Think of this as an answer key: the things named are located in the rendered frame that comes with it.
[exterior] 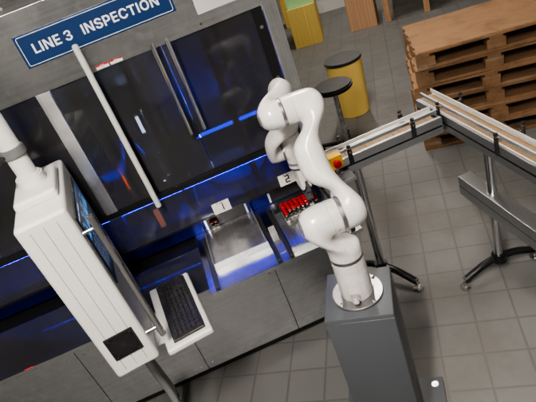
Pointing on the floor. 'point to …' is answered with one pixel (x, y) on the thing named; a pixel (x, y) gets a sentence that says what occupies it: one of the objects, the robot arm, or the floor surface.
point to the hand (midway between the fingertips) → (308, 194)
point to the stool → (335, 85)
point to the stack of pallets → (477, 61)
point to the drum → (355, 96)
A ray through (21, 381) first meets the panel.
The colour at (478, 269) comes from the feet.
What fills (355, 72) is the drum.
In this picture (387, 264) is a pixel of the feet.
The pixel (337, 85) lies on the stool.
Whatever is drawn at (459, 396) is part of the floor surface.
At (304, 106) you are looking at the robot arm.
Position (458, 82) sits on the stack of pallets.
